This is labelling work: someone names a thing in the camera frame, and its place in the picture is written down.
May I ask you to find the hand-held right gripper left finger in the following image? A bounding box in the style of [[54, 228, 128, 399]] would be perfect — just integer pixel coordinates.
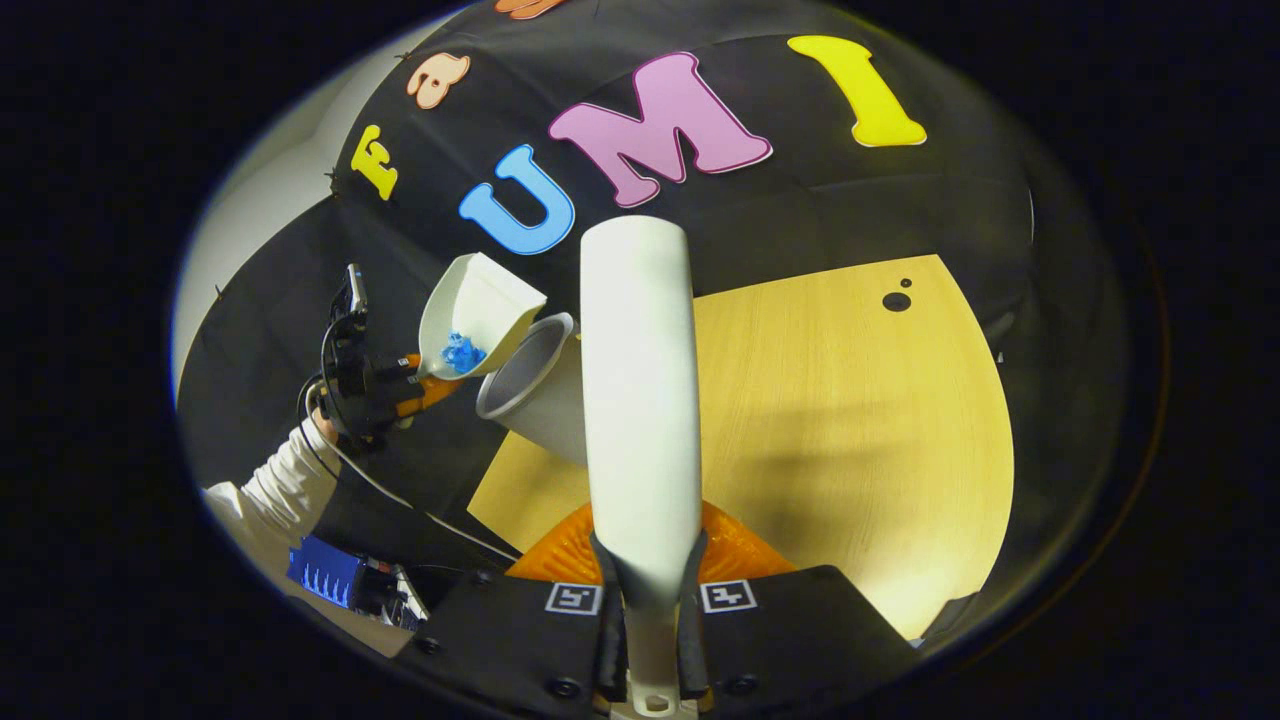
[[393, 503, 628, 717]]

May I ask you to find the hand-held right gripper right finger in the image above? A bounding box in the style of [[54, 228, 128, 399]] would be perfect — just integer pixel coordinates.
[[679, 500, 919, 703]]

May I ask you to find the blue paper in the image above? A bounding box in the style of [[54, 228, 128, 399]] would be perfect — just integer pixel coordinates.
[[441, 331, 489, 377]]

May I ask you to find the grey dustpan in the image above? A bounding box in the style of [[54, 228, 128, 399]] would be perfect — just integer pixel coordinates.
[[417, 252, 549, 382]]

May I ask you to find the white garbage bin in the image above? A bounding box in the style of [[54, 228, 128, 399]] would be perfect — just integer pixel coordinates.
[[475, 311, 593, 467]]

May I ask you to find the small grey broom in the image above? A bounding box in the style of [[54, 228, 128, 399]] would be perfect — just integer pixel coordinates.
[[579, 214, 704, 717]]

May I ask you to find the wooden desktop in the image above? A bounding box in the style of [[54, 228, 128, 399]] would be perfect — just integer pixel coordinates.
[[467, 253, 1016, 641]]

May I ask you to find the blue electronic device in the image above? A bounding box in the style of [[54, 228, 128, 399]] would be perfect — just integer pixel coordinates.
[[287, 534, 432, 632]]

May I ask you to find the black cable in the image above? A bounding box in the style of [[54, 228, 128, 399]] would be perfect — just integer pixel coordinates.
[[297, 375, 523, 563]]

